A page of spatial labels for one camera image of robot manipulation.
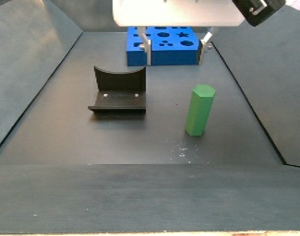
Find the green hexagonal prism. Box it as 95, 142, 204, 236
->
185, 84, 216, 136

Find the black curved holder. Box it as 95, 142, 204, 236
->
87, 67, 146, 113

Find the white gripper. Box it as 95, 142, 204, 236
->
113, 0, 245, 65

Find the blue shape sorting board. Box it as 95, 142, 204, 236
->
126, 27, 199, 66

